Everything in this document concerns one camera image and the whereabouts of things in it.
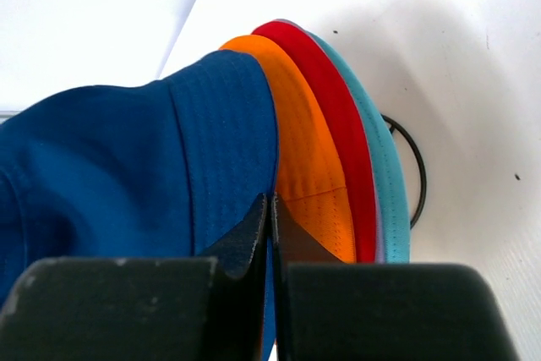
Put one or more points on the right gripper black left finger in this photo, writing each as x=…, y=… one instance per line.
x=208, y=307

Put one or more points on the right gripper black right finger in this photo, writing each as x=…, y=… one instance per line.
x=330, y=310

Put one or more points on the lavender bucket hat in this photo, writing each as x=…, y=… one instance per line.
x=378, y=225

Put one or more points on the orange bucket hat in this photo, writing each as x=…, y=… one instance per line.
x=310, y=177

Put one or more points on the teal bucket hat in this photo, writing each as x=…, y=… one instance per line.
x=393, y=234

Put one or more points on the blue bucket hat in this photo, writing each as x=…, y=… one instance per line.
x=163, y=170

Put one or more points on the red bucket hat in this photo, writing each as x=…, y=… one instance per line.
x=338, y=124

